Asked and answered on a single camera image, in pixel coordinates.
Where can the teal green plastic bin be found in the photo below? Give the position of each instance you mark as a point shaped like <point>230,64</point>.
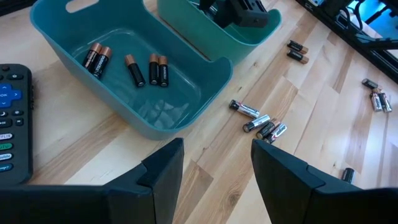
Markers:
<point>202,40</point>

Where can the black table edge frame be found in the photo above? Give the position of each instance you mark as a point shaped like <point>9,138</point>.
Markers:
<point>373,57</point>

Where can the black Roku remote control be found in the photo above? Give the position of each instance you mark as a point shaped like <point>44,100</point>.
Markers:
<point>15,124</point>

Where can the dark black AA battery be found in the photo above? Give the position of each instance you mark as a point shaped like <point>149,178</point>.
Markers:
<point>265,131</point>

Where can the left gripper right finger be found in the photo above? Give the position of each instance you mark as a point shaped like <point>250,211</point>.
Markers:
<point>304,202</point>

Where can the blue plastic bin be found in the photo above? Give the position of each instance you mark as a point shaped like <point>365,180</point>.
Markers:
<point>186,102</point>

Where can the Duracell battery black copper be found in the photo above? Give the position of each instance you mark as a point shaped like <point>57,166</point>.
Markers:
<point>369,83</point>
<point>348,175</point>
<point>297,46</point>
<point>90,57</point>
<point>153,71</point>
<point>101,63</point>
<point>163,73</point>
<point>297,56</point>
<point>136,72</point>

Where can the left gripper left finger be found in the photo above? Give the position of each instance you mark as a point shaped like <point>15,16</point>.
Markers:
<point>109,205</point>

